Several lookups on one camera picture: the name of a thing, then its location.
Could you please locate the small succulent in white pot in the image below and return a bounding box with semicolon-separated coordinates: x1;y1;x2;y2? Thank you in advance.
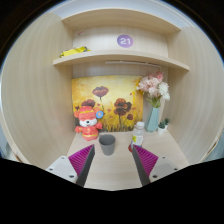
156;117;171;136

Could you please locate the white light bar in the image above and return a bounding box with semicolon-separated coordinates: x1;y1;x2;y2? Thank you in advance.
105;59;161;68

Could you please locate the yellow poppy flower painting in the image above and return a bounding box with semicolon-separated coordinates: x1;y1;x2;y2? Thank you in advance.
71;74;145;133

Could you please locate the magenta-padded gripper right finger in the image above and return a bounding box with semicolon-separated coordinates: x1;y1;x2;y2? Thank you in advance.
130;143;180;187

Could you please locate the grey cup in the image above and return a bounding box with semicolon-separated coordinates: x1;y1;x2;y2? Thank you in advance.
98;133;117;157

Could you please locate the teal faceted vase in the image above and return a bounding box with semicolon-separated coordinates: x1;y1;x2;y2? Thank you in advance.
144;105;161;134

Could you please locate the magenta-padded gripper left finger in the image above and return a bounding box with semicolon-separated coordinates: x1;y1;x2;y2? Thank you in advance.
45;143;97;188

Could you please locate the light wood shelf board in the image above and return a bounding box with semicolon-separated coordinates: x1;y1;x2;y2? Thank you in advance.
52;49;191;72

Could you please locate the red plush toy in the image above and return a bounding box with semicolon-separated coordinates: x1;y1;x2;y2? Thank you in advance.
73;105;105;142

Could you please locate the round purple sticker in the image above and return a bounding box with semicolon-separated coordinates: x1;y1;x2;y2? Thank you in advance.
116;33;135;49

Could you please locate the yellow object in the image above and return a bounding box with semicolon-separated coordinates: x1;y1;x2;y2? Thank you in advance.
59;45;91;59

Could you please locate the pink and white flower bouquet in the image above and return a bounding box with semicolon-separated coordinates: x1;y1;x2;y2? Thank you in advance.
136;71;171;109

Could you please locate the clear plastic drink bottle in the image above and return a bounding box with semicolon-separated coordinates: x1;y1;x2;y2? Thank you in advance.
131;121;146;150

